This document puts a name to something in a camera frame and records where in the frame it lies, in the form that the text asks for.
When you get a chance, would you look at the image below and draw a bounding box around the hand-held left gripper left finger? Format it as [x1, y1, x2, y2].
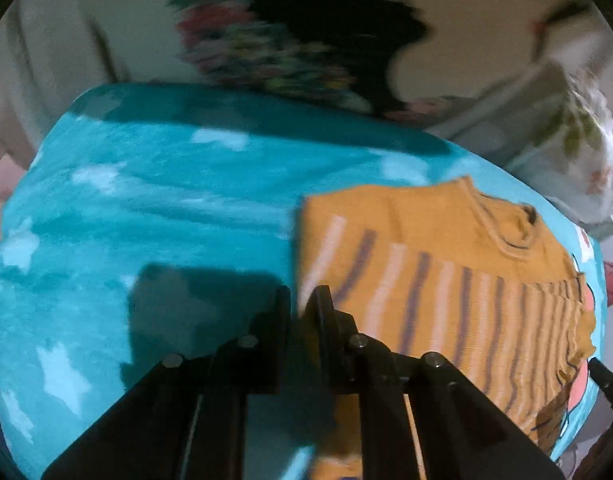
[41, 286, 292, 480]

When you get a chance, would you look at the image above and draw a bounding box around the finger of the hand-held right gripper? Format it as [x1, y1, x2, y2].
[587, 357, 613, 407]

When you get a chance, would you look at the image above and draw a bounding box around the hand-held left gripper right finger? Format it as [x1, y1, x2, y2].
[304, 284, 564, 480]

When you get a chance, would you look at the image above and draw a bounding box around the yellow striped sweater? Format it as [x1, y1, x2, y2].
[291, 176, 598, 480]

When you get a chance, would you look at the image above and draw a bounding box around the blue star print blanket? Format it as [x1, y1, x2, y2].
[0, 82, 609, 480]

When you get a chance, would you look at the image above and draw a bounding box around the white leaf print pillow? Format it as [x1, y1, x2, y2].
[426, 60, 613, 236]

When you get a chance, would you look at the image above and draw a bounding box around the dark floral cloth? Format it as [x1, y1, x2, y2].
[169, 0, 432, 118]

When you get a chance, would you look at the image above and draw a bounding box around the beige curtain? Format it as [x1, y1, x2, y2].
[0, 0, 130, 161]

